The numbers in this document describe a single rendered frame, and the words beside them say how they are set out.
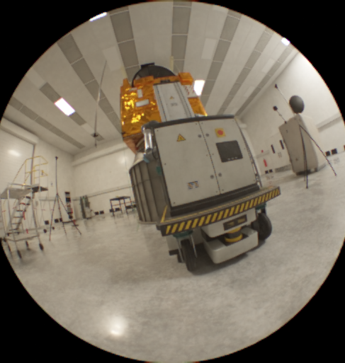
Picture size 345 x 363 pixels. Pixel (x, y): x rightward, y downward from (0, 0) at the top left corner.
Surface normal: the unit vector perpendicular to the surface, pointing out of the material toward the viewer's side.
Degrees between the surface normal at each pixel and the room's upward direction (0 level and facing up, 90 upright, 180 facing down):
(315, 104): 90
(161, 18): 180
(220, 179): 90
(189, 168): 90
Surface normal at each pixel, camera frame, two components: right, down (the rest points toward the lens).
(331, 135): -0.97, 0.22
